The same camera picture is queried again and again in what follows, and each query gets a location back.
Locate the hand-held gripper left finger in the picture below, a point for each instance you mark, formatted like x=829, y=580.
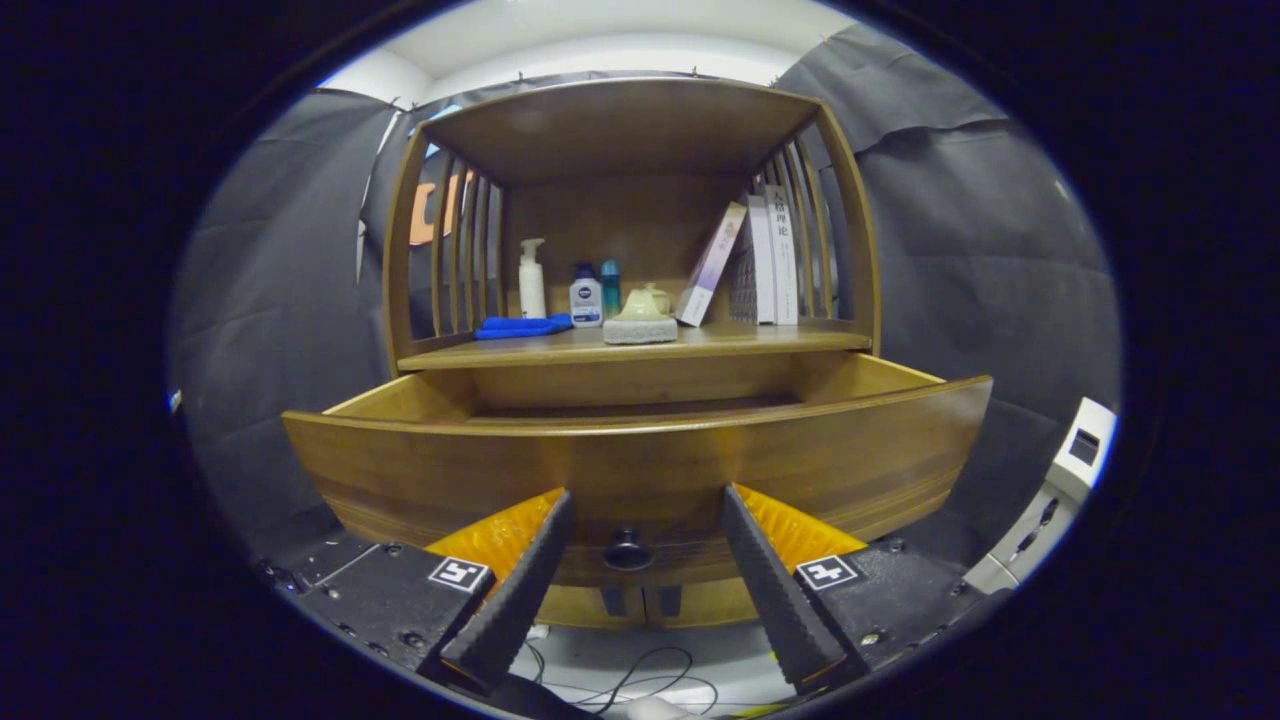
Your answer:
x=520, y=590

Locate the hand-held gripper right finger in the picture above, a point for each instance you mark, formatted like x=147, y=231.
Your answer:
x=775, y=590

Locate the wooden drawer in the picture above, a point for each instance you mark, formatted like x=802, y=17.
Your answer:
x=640, y=465

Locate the wooden countertop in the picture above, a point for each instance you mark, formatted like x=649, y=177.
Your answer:
x=720, y=340

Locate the wooden cabinet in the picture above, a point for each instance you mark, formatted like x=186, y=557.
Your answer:
x=620, y=130

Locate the white rounded object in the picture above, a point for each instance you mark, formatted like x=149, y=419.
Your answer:
x=655, y=710

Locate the blue cloth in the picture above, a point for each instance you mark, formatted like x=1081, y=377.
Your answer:
x=520, y=326

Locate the white lotion bottle blue cap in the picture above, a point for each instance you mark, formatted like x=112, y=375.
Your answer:
x=586, y=305

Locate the white pump bottle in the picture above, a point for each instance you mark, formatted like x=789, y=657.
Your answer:
x=531, y=295

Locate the dark patterned book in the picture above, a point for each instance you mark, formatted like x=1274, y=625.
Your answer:
x=745, y=290

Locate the teal bottle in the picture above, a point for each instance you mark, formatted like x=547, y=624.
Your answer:
x=610, y=285

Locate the white book black characters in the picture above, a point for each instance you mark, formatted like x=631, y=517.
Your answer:
x=783, y=270

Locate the plain white book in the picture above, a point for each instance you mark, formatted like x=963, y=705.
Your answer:
x=762, y=260

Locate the purple white book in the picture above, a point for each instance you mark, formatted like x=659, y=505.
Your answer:
x=712, y=265

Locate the white grey machine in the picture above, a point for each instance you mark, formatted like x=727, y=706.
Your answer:
x=1085, y=450

